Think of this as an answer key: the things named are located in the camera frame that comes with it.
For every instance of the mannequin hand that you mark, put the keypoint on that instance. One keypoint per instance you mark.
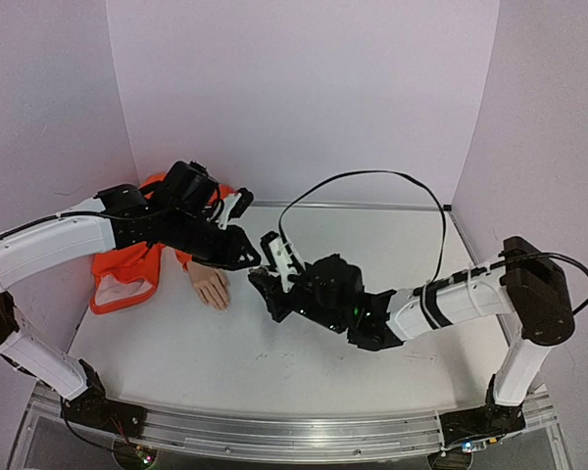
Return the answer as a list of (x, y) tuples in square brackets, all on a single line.
[(210, 284)]

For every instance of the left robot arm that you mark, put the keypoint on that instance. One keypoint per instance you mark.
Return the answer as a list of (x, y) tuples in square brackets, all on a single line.
[(186, 211)]

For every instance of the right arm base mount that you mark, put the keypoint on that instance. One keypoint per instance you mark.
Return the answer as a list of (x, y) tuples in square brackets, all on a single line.
[(487, 421)]

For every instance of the nail polish bottle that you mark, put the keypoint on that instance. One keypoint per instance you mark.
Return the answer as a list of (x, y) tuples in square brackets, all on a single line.
[(259, 270)]

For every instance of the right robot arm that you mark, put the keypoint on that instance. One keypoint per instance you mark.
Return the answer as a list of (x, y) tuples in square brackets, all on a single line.
[(524, 282)]

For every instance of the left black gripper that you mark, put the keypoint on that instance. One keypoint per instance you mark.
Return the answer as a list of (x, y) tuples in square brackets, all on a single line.
[(239, 243)]

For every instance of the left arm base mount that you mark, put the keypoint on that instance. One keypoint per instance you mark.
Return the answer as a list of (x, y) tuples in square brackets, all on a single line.
[(93, 409)]

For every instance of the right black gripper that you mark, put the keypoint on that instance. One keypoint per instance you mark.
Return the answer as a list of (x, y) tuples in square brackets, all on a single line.
[(263, 279)]

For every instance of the aluminium front rail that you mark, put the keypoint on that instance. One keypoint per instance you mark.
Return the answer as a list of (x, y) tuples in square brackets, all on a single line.
[(164, 438)]

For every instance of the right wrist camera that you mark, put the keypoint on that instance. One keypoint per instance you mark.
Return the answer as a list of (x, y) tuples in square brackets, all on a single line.
[(283, 259)]

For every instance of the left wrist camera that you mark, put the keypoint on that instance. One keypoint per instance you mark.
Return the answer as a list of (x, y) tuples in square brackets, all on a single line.
[(233, 206)]

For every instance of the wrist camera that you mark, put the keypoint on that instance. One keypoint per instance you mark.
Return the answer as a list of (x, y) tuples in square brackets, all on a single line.
[(283, 259), (233, 206)]

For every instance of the orange hoodie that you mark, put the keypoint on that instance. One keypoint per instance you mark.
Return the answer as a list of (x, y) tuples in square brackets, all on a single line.
[(128, 277)]

